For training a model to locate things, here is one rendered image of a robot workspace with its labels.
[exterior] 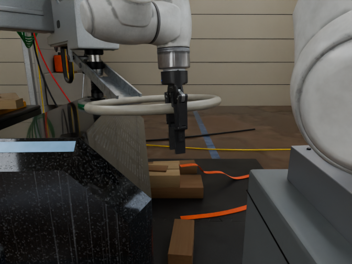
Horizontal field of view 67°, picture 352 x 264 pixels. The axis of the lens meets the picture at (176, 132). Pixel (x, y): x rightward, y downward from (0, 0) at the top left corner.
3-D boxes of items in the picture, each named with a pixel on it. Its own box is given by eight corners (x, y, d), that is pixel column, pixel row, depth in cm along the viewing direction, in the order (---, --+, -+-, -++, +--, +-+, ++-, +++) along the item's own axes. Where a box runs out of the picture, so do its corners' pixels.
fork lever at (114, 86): (66, 59, 159) (65, 51, 156) (97, 59, 169) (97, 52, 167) (107, 107, 111) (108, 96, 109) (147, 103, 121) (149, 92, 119)
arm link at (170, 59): (182, 50, 78) (183, 70, 80) (153, 50, 75) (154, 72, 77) (195, 46, 70) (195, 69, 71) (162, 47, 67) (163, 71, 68)
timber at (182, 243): (191, 276, 131) (191, 255, 128) (167, 274, 132) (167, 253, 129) (194, 237, 160) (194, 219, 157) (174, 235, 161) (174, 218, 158)
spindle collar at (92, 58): (83, 75, 150) (78, 17, 142) (99, 74, 155) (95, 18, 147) (89, 76, 141) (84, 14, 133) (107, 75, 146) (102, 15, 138)
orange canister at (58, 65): (51, 74, 407) (48, 52, 398) (64, 73, 455) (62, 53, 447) (66, 74, 408) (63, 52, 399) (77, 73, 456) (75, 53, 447)
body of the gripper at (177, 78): (192, 69, 71) (193, 103, 73) (181, 70, 79) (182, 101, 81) (165, 69, 69) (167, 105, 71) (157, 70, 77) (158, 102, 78)
